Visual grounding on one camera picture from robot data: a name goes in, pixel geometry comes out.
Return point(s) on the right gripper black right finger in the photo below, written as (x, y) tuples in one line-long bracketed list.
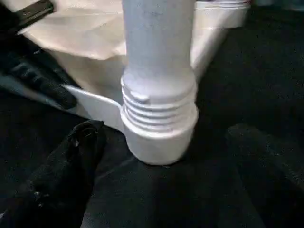
[(273, 185)]

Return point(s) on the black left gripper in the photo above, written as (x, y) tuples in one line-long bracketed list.
[(14, 23)]

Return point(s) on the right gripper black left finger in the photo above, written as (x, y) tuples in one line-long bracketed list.
[(59, 180)]

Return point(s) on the white plastic table top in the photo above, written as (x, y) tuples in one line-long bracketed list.
[(83, 35)]

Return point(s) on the white plastic table leg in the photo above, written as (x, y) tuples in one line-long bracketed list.
[(159, 47)]

